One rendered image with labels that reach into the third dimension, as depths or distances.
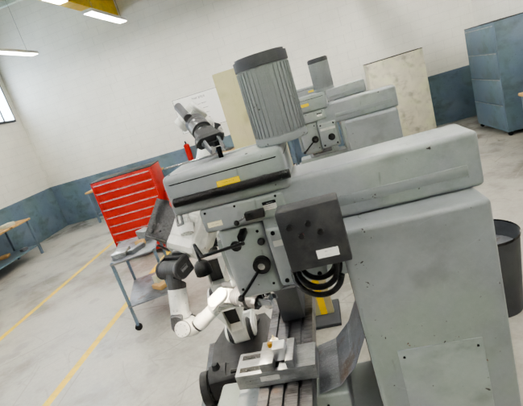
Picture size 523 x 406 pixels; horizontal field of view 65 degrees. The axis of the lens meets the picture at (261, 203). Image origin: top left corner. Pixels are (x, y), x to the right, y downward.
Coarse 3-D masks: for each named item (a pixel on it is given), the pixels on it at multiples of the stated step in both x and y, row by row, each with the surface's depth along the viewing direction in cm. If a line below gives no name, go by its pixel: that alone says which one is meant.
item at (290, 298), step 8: (288, 288) 209; (296, 288) 209; (280, 296) 211; (288, 296) 211; (296, 296) 210; (304, 296) 231; (280, 304) 212; (288, 304) 212; (296, 304) 212; (304, 304) 222; (280, 312) 214; (288, 312) 213; (296, 312) 213; (304, 312) 215; (288, 320) 215
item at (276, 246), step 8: (272, 232) 155; (272, 240) 156; (280, 240) 156; (272, 248) 158; (280, 248) 157; (280, 256) 158; (280, 264) 159; (288, 264) 159; (280, 272) 160; (288, 272) 160; (312, 272) 159; (320, 272) 158; (280, 280) 163; (288, 280) 160
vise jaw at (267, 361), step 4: (264, 344) 183; (264, 348) 180; (268, 348) 179; (264, 352) 177; (268, 352) 176; (260, 356) 175; (264, 356) 175; (268, 356) 174; (272, 356) 173; (260, 360) 173; (264, 360) 172; (268, 360) 171; (272, 360) 171; (260, 364) 170; (264, 364) 170; (268, 364) 170; (272, 364) 169; (260, 368) 171; (264, 368) 170; (268, 368) 170; (272, 368) 170
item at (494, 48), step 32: (480, 32) 743; (512, 32) 688; (384, 64) 894; (416, 64) 887; (480, 64) 779; (512, 64) 702; (416, 96) 906; (480, 96) 817; (512, 96) 717; (416, 128) 927; (512, 128) 733
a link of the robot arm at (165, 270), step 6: (162, 264) 199; (168, 264) 196; (162, 270) 197; (168, 270) 194; (162, 276) 199; (168, 276) 195; (174, 276) 194; (168, 282) 195; (174, 282) 194; (180, 282) 195; (168, 288) 195; (174, 288) 194; (180, 288) 195
